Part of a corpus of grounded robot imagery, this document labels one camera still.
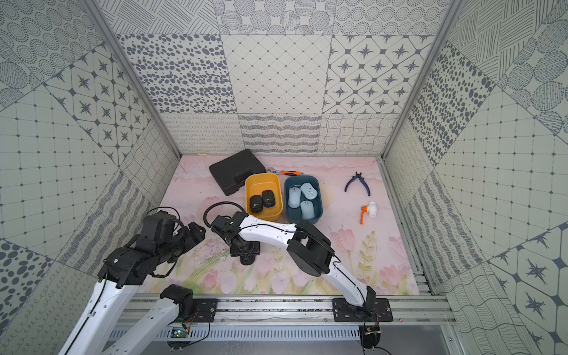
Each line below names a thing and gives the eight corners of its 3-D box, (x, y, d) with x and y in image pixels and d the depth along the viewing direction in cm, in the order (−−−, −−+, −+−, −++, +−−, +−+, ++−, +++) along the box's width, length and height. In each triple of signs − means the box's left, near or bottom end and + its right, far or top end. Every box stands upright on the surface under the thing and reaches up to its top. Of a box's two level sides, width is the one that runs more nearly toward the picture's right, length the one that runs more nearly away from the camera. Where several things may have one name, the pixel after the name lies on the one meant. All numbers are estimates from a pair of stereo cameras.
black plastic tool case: (226, 197, 104) (224, 192, 101) (210, 171, 115) (208, 166, 111) (269, 175, 113) (268, 170, 110) (251, 153, 124) (250, 147, 120)
